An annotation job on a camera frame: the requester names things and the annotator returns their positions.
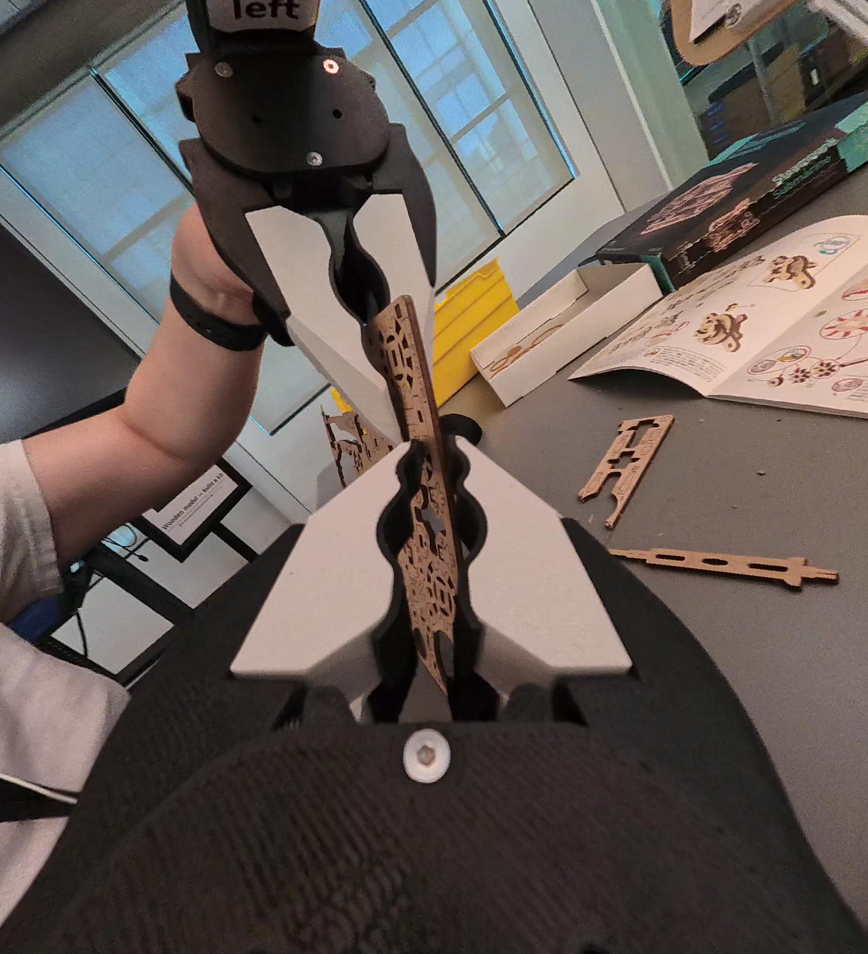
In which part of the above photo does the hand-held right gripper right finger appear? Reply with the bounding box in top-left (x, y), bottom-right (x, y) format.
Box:
top-left (449, 434), bottom-right (633, 698)

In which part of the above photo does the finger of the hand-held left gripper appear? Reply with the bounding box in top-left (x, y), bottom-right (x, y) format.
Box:
top-left (242, 209), bottom-right (408, 444)
top-left (350, 188), bottom-right (438, 318)

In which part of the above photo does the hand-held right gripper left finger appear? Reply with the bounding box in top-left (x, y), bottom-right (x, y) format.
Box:
top-left (230, 440), bottom-right (426, 703)

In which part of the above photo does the large wooden model parts sheet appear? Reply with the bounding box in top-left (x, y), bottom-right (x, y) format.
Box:
top-left (365, 294), bottom-right (479, 694)

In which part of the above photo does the person's left forearm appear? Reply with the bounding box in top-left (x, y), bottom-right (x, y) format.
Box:
top-left (24, 306), bottom-right (271, 590)

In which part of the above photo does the person's left hand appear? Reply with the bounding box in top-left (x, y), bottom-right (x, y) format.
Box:
top-left (171, 205), bottom-right (254, 310)

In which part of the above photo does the black wristband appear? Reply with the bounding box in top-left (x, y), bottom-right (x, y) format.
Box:
top-left (169, 274), bottom-right (269, 351)

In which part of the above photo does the yellow plastic bin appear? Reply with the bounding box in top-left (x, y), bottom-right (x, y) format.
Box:
top-left (329, 257), bottom-right (522, 414)

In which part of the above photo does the black framed white sign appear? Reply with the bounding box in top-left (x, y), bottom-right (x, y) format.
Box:
top-left (142, 458), bottom-right (254, 561)

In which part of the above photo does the pile of tan rubber bands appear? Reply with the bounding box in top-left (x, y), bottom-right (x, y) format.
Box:
top-left (489, 326), bottom-right (563, 375)

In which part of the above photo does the black metal stand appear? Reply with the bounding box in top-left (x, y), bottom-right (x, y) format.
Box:
top-left (76, 477), bottom-right (259, 675)

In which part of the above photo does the slim slotted wooden strip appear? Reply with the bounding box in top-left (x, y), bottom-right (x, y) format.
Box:
top-left (609, 548), bottom-right (839, 591)

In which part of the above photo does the white cardboard box tray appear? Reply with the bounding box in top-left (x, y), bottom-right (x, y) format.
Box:
top-left (470, 261), bottom-right (666, 408)

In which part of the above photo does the blue fabric item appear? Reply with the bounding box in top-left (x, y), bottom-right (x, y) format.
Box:
top-left (15, 557), bottom-right (90, 643)

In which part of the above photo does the white t-shirt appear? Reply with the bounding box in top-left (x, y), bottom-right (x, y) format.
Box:
top-left (0, 440), bottom-right (133, 954)

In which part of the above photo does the white instruction booklet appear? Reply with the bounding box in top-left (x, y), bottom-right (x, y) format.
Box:
top-left (569, 215), bottom-right (868, 426)

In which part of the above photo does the shelf with cardboard boxes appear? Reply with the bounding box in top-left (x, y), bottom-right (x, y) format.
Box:
top-left (702, 30), bottom-right (868, 161)

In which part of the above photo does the small wooden numbered parts frame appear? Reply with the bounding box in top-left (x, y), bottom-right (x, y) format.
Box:
top-left (577, 414), bottom-right (675, 530)

